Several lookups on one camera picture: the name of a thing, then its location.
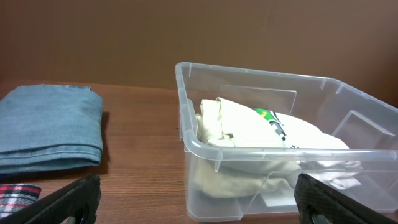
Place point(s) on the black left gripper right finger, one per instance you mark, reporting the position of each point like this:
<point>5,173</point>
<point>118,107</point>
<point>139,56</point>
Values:
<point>320,204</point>

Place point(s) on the clear plastic storage bin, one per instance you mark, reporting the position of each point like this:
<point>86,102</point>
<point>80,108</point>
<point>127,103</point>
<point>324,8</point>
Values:
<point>367,125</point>

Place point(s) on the cream garment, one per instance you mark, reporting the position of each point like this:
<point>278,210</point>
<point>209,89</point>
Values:
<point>225,123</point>

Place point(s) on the folded red plaid shirt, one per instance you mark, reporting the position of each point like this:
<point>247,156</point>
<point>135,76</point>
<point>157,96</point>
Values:
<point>15,197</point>

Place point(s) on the folded blue denim garment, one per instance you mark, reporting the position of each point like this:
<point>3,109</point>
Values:
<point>50,127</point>

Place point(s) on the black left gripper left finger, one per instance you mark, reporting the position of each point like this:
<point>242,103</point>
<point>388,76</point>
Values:
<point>77,203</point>

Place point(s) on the white printed t-shirt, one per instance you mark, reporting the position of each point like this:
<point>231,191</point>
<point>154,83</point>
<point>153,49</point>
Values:
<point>297,133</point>

